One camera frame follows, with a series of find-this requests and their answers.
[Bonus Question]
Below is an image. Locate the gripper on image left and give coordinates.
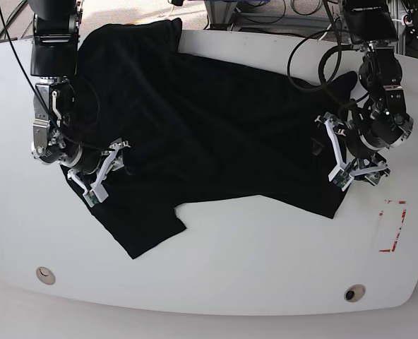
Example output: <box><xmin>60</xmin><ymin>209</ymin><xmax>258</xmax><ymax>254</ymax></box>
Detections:
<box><xmin>66</xmin><ymin>138</ymin><xmax>131</xmax><ymax>194</ymax></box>

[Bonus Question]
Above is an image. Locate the black t-shirt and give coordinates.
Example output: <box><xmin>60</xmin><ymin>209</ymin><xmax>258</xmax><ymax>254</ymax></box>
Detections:
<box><xmin>71</xmin><ymin>19</ymin><xmax>357</xmax><ymax>258</ymax></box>

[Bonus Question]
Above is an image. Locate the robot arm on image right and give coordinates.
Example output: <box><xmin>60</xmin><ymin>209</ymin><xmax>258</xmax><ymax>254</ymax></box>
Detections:
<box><xmin>317</xmin><ymin>1</ymin><xmax>414</xmax><ymax>190</ymax></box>

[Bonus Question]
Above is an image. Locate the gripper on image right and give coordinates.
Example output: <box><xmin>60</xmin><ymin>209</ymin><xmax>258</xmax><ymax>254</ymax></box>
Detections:
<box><xmin>315</xmin><ymin>112</ymin><xmax>390</xmax><ymax>186</ymax></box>

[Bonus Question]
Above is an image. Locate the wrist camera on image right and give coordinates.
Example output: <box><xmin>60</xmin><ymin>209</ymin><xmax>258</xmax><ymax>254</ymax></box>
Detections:
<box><xmin>328</xmin><ymin>167</ymin><xmax>354</xmax><ymax>191</ymax></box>

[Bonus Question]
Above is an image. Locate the red tape rectangle marking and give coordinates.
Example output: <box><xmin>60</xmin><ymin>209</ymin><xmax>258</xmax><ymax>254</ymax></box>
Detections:
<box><xmin>374</xmin><ymin>200</ymin><xmax>407</xmax><ymax>253</ymax></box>

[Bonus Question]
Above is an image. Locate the aluminium frame rail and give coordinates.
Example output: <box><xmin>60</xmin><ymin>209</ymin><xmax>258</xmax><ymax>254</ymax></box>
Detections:
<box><xmin>204</xmin><ymin>1</ymin><xmax>407</xmax><ymax>55</ymax></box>

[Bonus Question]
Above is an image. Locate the white table grommet left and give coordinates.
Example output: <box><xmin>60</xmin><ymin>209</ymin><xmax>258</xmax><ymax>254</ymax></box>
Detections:
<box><xmin>35</xmin><ymin>267</ymin><xmax>56</xmax><ymax>285</ymax></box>

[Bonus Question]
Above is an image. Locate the table grommet hole right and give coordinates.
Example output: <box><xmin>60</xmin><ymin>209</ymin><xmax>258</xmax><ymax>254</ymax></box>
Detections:
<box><xmin>344</xmin><ymin>285</ymin><xmax>366</xmax><ymax>303</ymax></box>

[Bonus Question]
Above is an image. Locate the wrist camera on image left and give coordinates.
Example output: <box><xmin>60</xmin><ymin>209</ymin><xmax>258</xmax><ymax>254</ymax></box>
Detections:
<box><xmin>83</xmin><ymin>186</ymin><xmax>109</xmax><ymax>208</ymax></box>

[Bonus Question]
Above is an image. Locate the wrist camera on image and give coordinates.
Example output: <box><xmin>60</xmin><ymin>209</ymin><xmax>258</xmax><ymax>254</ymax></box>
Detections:
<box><xmin>328</xmin><ymin>167</ymin><xmax>354</xmax><ymax>191</ymax></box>
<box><xmin>83</xmin><ymin>186</ymin><xmax>109</xmax><ymax>208</ymax></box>

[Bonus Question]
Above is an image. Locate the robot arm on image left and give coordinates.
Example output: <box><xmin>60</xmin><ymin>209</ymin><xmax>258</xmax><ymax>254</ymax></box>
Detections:
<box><xmin>29</xmin><ymin>1</ymin><xmax>129</xmax><ymax>206</ymax></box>

